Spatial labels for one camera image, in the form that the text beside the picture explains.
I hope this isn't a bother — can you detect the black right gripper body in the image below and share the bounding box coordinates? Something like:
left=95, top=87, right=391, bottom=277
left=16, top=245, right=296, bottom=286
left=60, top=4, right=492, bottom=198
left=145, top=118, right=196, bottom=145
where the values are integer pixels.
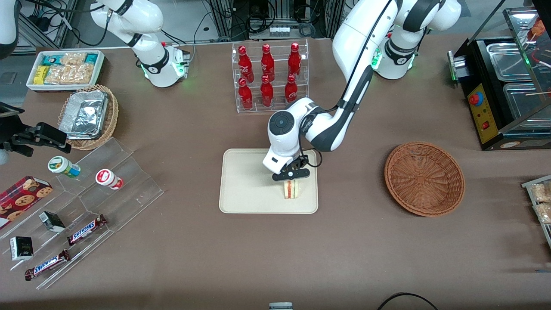
left=0, top=123, right=36, bottom=158

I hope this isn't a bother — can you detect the triangular sandwich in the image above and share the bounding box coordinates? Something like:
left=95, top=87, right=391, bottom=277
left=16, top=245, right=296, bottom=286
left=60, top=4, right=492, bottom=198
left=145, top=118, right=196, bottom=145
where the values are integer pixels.
left=282, top=180, right=301, bottom=201

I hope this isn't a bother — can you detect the beige rectangular tray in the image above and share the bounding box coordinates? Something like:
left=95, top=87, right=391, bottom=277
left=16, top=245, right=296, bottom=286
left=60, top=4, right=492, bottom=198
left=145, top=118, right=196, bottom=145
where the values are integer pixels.
left=219, top=149, right=319, bottom=214

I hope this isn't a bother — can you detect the light wicker basket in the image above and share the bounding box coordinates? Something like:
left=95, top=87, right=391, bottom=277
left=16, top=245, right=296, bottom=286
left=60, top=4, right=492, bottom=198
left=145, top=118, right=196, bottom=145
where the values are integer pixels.
left=58, top=84, right=119, bottom=151

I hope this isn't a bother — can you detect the brown wicker basket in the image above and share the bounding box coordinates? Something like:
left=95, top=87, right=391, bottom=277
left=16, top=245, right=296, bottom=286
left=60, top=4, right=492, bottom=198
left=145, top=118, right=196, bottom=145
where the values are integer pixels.
left=384, top=141, right=466, bottom=217

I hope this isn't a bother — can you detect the grey metal snack tray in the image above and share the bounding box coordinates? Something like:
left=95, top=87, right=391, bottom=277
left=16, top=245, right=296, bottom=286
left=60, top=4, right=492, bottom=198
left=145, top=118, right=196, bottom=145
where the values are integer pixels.
left=521, top=174, right=551, bottom=249

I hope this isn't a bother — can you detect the green label yogurt cup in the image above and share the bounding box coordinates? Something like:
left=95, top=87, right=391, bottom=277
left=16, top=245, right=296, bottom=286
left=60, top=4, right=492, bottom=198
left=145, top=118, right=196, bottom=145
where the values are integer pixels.
left=47, top=156, right=81, bottom=179

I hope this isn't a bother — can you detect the stack of foil trays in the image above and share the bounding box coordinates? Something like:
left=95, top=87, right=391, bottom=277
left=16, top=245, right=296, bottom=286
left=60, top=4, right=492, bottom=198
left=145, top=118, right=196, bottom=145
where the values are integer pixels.
left=59, top=90, right=109, bottom=140

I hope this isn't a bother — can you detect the white plastic snack bin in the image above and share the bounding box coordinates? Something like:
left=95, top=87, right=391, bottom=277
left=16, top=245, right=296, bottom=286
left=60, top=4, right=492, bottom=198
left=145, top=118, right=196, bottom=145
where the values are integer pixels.
left=26, top=50, right=105, bottom=93

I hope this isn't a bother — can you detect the red plaid cookie box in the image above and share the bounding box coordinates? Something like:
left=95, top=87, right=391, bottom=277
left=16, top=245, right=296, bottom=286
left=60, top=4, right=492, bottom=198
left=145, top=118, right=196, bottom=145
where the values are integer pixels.
left=0, top=175, right=54, bottom=229

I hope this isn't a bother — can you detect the clear acrylic bottle rack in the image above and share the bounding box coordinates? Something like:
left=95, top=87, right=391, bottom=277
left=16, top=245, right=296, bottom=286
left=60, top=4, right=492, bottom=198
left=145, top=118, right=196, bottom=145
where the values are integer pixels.
left=232, top=39, right=310, bottom=114

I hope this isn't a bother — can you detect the clear bag of crackers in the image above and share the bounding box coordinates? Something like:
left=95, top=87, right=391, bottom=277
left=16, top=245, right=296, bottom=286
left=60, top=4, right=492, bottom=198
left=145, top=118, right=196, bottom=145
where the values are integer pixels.
left=44, top=64, right=94, bottom=85
left=60, top=52, right=87, bottom=66

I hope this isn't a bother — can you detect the red label yogurt cup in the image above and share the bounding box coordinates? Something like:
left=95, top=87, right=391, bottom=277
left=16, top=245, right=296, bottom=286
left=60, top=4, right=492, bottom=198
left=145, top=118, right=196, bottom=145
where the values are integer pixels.
left=95, top=169, right=124, bottom=190

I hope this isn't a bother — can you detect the red cola bottle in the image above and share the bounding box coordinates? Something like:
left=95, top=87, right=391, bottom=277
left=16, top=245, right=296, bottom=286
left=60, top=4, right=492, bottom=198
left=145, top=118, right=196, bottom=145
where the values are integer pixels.
left=260, top=75, right=275, bottom=108
left=238, top=78, right=254, bottom=111
left=261, top=44, right=276, bottom=81
left=238, top=46, right=254, bottom=83
left=288, top=42, right=302, bottom=78
left=285, top=74, right=299, bottom=105

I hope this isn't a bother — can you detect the small black box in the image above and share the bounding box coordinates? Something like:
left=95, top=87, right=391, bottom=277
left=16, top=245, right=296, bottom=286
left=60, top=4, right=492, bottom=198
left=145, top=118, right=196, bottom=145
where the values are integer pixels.
left=39, top=211, right=66, bottom=233
left=9, top=236, right=34, bottom=262

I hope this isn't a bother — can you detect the clear acrylic tiered stand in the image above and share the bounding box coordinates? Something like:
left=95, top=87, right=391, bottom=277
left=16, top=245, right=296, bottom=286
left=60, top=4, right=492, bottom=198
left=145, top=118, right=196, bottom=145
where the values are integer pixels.
left=0, top=137, right=164, bottom=290

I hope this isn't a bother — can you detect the brown Snickers bar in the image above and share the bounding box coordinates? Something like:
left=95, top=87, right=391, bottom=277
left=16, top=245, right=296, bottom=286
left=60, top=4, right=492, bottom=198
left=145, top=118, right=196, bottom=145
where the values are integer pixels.
left=67, top=214, right=107, bottom=246
left=24, top=249, right=72, bottom=281

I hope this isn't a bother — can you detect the black heated display machine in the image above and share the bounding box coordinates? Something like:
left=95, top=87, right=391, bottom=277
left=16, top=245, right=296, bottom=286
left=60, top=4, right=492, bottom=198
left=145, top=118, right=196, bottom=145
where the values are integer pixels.
left=447, top=0, right=551, bottom=151

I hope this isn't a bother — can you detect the clear pack of fried snack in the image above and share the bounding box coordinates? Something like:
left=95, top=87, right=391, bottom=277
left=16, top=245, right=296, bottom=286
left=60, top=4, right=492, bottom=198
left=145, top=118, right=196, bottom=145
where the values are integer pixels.
left=533, top=203, right=551, bottom=224
left=530, top=181, right=551, bottom=203

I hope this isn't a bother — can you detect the left arm wrist camera box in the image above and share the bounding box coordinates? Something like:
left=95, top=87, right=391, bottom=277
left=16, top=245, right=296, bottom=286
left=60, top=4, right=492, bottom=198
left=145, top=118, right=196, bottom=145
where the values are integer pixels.
left=272, top=167, right=311, bottom=182

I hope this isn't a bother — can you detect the black cable loop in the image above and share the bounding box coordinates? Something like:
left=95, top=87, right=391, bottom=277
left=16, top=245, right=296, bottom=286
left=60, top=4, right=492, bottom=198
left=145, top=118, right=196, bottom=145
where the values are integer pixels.
left=377, top=292, right=440, bottom=310

